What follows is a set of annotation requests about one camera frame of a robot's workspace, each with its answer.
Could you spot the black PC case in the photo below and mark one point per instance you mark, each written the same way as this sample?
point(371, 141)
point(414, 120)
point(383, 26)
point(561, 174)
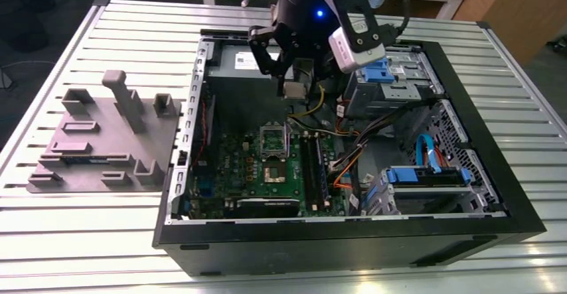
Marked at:
point(310, 251)

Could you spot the CPU socket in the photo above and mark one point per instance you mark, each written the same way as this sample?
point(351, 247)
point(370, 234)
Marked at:
point(277, 173)

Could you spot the wooden cabinet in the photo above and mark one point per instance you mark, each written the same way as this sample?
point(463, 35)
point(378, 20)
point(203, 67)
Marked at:
point(522, 15)

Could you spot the grey parts rack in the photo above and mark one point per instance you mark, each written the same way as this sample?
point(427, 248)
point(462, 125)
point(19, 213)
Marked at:
point(111, 141)

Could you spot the green RAM stick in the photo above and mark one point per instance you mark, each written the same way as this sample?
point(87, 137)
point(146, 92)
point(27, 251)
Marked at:
point(84, 160)

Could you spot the silver disk bay cage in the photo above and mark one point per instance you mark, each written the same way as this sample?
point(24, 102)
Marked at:
point(443, 191)

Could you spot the black graphics card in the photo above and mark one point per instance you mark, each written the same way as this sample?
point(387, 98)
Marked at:
point(266, 207)

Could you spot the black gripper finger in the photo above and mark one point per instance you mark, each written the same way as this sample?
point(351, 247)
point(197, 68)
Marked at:
point(323, 70)
point(269, 51)

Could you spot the hard disk in blue carrier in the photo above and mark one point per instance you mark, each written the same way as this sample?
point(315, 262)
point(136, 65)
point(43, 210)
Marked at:
point(405, 175)

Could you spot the metal drive cage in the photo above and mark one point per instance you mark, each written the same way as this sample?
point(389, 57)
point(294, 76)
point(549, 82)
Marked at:
point(390, 101)

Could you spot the green motherboard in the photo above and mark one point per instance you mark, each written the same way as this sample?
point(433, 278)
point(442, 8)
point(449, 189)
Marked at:
point(235, 174)

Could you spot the silver CPU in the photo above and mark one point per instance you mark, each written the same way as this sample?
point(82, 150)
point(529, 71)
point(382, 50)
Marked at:
point(295, 91)

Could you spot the grey power supply unit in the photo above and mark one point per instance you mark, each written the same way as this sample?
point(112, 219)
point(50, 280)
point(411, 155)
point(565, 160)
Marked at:
point(239, 101)

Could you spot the blue drive latch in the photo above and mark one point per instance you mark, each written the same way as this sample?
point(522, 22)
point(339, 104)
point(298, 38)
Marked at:
point(377, 75)

